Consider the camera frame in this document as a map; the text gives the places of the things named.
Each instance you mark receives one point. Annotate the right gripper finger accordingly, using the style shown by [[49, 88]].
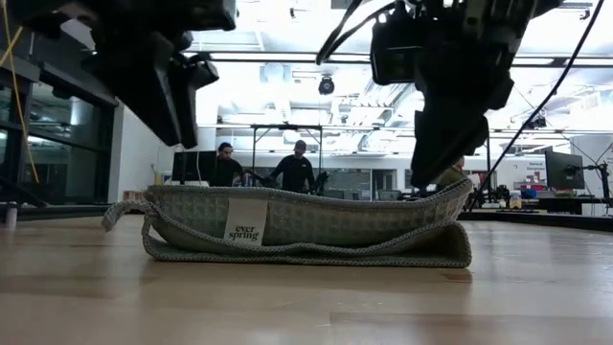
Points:
[[445, 148]]

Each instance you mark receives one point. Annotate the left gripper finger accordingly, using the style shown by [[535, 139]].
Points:
[[148, 96], [187, 110]]

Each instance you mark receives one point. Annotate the grey waffle microfiber towel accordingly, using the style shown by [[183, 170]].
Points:
[[311, 225]]

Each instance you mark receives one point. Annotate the black background robot arm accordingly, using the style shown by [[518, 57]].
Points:
[[500, 194], [320, 182]]

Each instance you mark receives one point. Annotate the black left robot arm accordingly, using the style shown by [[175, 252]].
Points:
[[72, 14]]

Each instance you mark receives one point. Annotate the person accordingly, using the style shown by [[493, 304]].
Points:
[[294, 175], [452, 176], [225, 170]]

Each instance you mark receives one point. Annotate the black computer monitor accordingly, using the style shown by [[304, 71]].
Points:
[[191, 167], [565, 171]]

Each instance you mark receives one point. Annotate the white container blue label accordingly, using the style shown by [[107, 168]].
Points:
[[167, 179]]

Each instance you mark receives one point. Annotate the grey office chair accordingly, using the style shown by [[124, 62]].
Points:
[[389, 195]]

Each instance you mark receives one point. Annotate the yellow container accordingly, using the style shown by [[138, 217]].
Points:
[[158, 179]]

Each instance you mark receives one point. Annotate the small yellow bottle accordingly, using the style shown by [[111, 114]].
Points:
[[515, 202]]

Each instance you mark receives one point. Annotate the black ceiling spotlights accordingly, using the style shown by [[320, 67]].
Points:
[[536, 123]]

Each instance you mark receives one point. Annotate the blue bin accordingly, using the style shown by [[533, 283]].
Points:
[[528, 193]]

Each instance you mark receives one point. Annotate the wooden crates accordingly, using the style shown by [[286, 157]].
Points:
[[134, 196]]

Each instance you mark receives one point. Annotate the overhead LED light bar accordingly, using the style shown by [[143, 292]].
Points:
[[287, 56]]

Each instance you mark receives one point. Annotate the black round ceiling speaker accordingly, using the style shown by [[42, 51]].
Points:
[[326, 86]]

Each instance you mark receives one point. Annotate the black overhead box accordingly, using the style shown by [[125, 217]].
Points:
[[347, 4]]

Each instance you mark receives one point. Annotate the white cylinder foot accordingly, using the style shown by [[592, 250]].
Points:
[[11, 215]]

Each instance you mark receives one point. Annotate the black workstation frame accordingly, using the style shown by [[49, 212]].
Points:
[[287, 127], [488, 163]]

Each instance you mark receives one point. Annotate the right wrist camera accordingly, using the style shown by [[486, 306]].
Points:
[[395, 48]]

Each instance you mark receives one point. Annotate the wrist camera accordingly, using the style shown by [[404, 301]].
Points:
[[395, 48], [211, 14]]

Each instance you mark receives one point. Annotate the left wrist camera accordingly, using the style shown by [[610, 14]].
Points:
[[211, 14]]

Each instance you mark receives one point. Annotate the black aluminium table frame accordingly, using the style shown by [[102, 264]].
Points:
[[527, 219]]

